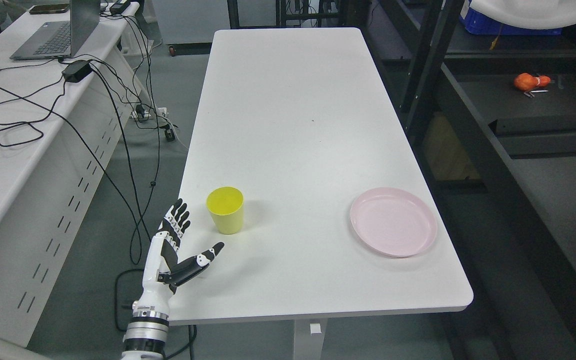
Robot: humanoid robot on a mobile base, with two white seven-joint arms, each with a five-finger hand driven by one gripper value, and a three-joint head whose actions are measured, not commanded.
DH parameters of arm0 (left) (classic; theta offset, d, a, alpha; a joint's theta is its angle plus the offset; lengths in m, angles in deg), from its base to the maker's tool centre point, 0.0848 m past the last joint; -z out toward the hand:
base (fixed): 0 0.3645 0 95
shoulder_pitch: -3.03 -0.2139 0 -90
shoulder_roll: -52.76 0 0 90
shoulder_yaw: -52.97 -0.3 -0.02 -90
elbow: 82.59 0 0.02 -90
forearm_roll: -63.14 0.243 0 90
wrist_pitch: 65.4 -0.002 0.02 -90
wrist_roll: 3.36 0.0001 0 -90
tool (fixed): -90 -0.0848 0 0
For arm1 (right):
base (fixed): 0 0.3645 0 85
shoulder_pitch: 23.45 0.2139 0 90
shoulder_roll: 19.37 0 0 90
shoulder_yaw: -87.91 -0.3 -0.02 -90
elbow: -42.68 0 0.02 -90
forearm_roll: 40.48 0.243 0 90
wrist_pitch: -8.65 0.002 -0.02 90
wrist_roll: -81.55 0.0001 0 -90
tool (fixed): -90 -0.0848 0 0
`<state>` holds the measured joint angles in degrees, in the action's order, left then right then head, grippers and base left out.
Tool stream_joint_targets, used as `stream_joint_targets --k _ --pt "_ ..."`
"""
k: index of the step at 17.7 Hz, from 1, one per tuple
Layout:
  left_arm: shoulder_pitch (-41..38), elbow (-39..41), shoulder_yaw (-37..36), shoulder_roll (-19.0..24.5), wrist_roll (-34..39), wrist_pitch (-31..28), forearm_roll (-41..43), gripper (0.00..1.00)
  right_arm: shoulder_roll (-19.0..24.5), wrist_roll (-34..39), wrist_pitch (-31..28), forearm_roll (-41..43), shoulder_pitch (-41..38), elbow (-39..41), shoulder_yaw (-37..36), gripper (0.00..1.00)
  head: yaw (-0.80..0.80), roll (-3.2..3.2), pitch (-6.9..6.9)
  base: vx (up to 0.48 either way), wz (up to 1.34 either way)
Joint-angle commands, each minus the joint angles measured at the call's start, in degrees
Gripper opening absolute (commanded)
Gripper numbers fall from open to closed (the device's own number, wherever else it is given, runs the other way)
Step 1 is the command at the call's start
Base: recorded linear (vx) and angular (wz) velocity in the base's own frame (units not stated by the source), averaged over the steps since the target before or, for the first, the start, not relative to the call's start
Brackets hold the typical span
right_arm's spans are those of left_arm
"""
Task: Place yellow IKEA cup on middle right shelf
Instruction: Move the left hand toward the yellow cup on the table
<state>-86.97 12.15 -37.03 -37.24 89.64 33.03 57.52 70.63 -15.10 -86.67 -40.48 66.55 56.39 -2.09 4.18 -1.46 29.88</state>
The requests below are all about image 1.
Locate black smartphone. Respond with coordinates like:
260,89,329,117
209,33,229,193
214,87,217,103
28,3,70,15

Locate white side desk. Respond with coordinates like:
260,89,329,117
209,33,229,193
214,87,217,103
0,3,147,360

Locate yellow plastic cup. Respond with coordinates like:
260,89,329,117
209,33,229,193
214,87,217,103
206,186,244,235

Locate black cable on desk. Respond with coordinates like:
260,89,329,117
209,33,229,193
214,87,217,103
0,10,165,266

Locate white standing desk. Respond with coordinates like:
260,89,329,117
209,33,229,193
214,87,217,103
170,27,474,360

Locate black power adapter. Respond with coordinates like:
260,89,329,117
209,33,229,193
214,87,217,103
62,59,93,84

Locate white power strip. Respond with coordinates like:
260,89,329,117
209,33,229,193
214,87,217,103
129,105,169,122

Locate orange toy on shelf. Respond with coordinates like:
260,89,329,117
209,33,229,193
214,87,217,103
513,72,551,98

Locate pink plastic plate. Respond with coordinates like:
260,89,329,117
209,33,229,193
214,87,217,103
349,187,438,258

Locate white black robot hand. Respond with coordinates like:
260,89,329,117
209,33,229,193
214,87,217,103
134,198,225,319

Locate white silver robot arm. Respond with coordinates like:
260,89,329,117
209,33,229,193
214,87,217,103
120,307,170,360

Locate grey laptop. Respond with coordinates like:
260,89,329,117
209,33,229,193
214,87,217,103
9,0,101,60

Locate dark metal shelving rack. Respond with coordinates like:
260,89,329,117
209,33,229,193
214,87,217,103
347,0,576,360

